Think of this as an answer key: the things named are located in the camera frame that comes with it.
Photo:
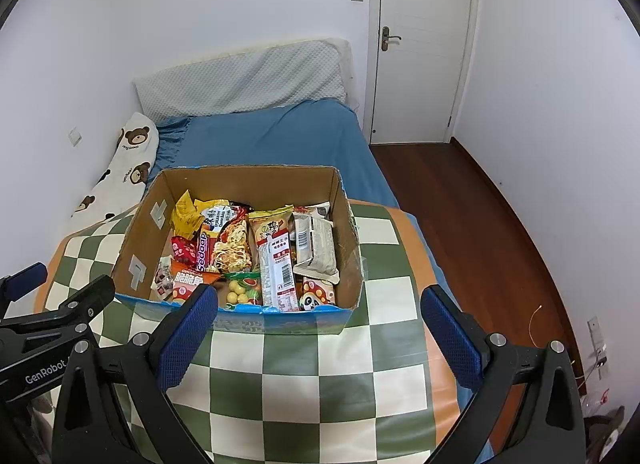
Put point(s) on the cardboard box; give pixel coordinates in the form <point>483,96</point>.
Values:
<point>250,183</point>

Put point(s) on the green candy packet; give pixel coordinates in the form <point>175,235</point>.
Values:
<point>240,291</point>

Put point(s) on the brown soft item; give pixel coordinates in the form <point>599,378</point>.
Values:
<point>602,434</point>

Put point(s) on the grey pillow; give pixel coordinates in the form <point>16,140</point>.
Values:
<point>240,78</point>

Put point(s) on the green white checkered blanket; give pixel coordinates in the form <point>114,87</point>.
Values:
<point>300,394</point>

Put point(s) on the grey white snack packet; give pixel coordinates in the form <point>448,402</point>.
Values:
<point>320,249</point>

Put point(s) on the small white brown packet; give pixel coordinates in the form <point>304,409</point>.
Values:
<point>161,276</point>

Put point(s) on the beige cartoon snack packet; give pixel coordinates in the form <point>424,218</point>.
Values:
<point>270,226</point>

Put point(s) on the blue bedsheet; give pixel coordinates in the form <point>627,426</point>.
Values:
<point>280,138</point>

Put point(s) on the yellow snack bag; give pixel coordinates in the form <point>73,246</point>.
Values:
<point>187,221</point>

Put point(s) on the long white red packet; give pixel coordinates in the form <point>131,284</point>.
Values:
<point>277,279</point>

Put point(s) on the white bear print pillow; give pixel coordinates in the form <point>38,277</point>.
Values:
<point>125,163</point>

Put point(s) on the white wall socket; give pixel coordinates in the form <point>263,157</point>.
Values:
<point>74,136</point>

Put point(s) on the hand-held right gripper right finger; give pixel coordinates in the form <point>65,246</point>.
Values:
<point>450,339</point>

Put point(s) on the panda print snack packet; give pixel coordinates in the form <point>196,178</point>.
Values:
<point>315,299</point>

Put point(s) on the orange snack packet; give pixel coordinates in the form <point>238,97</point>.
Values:
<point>187,284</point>

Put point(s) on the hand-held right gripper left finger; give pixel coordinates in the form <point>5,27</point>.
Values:
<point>190,339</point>

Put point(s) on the red snack packet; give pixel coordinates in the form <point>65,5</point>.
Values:
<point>185,250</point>

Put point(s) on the yellow red noodle packet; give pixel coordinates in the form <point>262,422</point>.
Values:
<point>230,244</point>

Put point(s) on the white door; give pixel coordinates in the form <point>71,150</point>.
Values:
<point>420,68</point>

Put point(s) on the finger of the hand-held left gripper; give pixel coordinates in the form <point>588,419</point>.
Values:
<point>27,279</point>
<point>95,296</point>

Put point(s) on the wall outlet with plugs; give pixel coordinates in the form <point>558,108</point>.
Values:
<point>599,354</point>

